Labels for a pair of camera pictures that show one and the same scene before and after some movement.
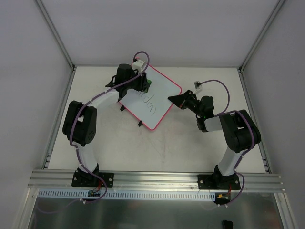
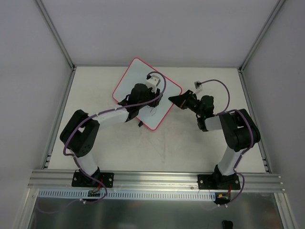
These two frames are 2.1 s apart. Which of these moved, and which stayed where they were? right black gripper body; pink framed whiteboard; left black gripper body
Moved: left black gripper body
Stayed: right black gripper body; pink framed whiteboard
